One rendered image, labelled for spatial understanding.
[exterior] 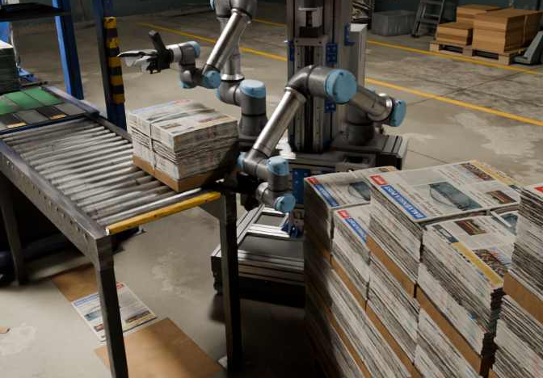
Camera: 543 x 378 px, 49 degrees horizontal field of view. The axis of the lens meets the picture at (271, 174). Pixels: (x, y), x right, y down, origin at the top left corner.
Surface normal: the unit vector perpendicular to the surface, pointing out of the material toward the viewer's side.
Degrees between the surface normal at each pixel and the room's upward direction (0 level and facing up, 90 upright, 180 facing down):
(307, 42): 90
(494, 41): 90
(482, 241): 1
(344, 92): 87
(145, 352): 0
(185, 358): 0
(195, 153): 90
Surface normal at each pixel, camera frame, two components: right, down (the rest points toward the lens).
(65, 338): -0.02, -0.92
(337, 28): -0.30, 0.38
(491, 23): -0.79, 0.25
